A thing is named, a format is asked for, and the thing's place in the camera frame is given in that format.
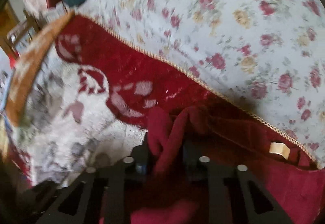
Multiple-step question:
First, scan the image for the cream red floral plush blanket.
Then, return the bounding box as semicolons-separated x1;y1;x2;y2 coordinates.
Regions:
4;15;318;185

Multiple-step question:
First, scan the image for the wooden picture frame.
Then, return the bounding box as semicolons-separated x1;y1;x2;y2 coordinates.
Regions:
4;9;41;53

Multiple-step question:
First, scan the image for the dark red small garment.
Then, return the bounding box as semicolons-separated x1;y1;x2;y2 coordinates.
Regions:
126;102;324;223

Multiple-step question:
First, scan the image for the white rose print bedsheet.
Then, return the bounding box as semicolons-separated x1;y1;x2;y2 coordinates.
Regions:
74;0;324;168

